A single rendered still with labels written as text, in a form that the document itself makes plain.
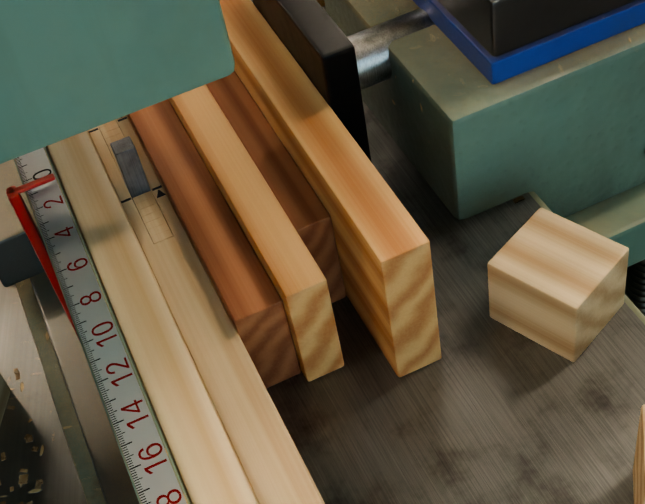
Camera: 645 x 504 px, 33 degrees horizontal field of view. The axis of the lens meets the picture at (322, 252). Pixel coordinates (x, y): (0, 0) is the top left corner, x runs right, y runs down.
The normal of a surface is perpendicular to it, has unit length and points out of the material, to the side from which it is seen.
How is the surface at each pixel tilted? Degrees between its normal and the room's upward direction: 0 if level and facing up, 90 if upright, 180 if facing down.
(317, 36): 0
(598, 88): 90
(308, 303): 90
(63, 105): 90
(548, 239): 0
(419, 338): 90
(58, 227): 0
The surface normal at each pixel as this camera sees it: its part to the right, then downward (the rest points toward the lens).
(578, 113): 0.40, 0.64
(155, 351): -0.14, -0.67
